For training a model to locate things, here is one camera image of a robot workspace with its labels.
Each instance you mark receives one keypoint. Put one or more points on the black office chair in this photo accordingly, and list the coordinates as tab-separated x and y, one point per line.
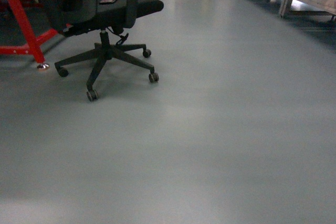
76	17

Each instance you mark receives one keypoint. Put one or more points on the red frame conveyor table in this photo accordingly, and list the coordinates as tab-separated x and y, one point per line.
33	43

